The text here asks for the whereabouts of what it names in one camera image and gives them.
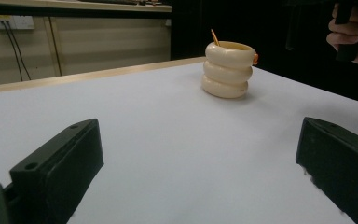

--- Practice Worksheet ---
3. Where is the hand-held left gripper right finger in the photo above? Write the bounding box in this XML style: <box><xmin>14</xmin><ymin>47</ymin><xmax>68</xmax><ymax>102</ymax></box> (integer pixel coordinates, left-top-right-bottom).
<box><xmin>295</xmin><ymin>117</ymin><xmax>358</xmax><ymax>224</ymax></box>

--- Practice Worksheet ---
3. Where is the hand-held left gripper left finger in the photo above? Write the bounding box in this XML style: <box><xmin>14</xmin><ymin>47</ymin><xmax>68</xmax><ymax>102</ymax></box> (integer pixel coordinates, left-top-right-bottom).
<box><xmin>8</xmin><ymin>118</ymin><xmax>105</xmax><ymax>224</ymax></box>

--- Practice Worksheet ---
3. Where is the black and gold pencil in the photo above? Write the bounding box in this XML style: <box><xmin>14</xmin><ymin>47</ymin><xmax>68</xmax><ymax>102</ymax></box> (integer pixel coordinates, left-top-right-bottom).
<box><xmin>210</xmin><ymin>28</ymin><xmax>221</xmax><ymax>47</ymax></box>

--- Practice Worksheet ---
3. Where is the cream ringed cup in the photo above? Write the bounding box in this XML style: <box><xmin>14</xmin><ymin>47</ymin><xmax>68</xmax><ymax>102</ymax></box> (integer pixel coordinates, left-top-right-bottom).
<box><xmin>200</xmin><ymin>40</ymin><xmax>259</xmax><ymax>100</ymax></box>

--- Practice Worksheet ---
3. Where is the black curtain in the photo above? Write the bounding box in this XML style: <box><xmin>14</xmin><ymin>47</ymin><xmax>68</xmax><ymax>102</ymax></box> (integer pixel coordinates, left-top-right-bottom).
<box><xmin>170</xmin><ymin>0</ymin><xmax>358</xmax><ymax>107</ymax></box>

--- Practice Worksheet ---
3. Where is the white board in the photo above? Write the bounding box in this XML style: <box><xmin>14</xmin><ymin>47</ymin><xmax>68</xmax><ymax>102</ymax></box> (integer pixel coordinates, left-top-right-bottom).
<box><xmin>0</xmin><ymin>61</ymin><xmax>358</xmax><ymax>224</ymax></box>

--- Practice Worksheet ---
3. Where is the wooden desk with dark edge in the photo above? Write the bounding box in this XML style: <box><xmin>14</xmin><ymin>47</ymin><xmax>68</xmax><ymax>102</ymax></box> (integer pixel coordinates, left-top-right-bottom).
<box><xmin>0</xmin><ymin>0</ymin><xmax>172</xmax><ymax>77</ymax></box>

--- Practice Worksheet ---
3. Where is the black power cable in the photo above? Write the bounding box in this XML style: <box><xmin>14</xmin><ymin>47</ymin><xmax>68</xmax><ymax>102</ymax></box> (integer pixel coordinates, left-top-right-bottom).
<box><xmin>1</xmin><ymin>21</ymin><xmax>24</xmax><ymax>82</ymax></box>
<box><xmin>7</xmin><ymin>21</ymin><xmax>33</xmax><ymax>81</ymax></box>

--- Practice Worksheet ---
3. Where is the white wall socket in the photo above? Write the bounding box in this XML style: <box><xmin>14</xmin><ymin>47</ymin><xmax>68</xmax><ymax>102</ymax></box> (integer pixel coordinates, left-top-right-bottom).
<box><xmin>0</xmin><ymin>14</ymin><xmax>35</xmax><ymax>31</ymax></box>

